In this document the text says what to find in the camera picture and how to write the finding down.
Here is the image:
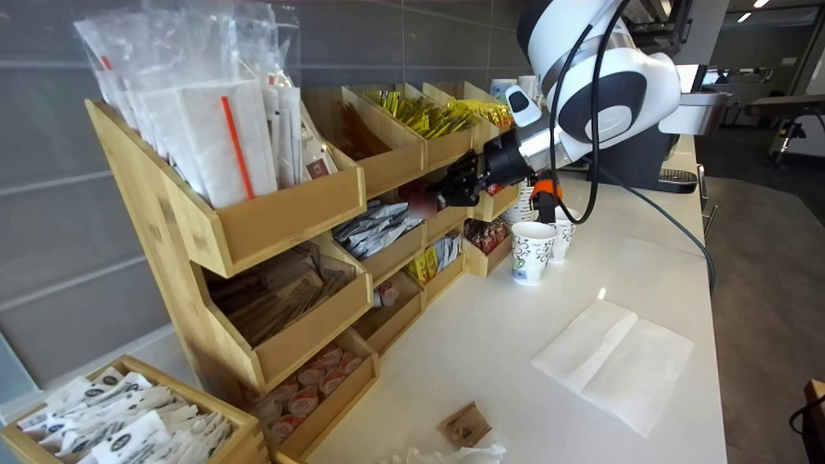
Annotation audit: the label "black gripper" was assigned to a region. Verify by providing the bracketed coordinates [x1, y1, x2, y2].
[433, 126, 546, 208]

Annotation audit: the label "red ketchup packets pile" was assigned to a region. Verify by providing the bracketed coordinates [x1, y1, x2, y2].
[399, 178, 450, 218]

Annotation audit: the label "narrow bamboo organizer rack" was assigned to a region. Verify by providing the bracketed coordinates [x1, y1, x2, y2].
[305, 86, 433, 359]
[357, 82, 479, 311]
[424, 79, 530, 278]

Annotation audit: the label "dark red green packets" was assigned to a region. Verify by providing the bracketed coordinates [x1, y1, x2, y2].
[470, 218, 513, 255]

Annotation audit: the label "yellow mustard packets pile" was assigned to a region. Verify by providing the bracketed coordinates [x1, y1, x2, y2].
[377, 87, 473, 141]
[455, 97, 515, 128]

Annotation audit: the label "yellow sauce packet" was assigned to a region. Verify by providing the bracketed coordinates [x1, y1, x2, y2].
[407, 247, 447, 289]

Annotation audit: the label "black white packets pile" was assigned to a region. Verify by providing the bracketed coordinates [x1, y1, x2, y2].
[332, 199, 428, 262]

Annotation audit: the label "small portion packs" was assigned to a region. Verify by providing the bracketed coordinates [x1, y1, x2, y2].
[368, 278, 407, 311]

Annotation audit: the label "wide bamboo organizer rack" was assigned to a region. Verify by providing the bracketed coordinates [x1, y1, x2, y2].
[83, 97, 381, 464]

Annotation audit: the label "brown sugar packets pile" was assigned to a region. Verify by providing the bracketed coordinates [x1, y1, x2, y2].
[209, 242, 358, 345]

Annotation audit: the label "white paper napkin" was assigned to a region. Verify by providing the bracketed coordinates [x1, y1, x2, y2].
[532, 297, 696, 438]

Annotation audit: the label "small brown paper packet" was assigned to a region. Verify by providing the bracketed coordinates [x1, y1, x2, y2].
[438, 399, 495, 450]

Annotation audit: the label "dark overhead hood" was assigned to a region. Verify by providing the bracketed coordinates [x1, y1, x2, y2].
[626, 0, 701, 55]

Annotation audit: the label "creamer cups pile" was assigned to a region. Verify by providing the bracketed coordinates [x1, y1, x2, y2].
[252, 345, 368, 445]

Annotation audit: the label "clear plastic cutlery packs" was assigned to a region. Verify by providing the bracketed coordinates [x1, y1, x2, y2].
[72, 0, 344, 212]

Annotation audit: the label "low bamboo tray box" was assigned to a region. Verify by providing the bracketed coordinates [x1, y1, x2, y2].
[0, 355, 268, 464]

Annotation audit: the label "white printed packets pile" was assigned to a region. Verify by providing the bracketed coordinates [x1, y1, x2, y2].
[16, 369, 234, 464]

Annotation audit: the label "orange mount piece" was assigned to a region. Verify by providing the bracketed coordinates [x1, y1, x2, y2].
[526, 175, 562, 207]

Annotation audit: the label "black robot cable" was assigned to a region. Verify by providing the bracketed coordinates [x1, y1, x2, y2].
[545, 0, 634, 227]

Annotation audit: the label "long dark cable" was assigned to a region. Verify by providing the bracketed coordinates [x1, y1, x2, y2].
[590, 166, 718, 293]

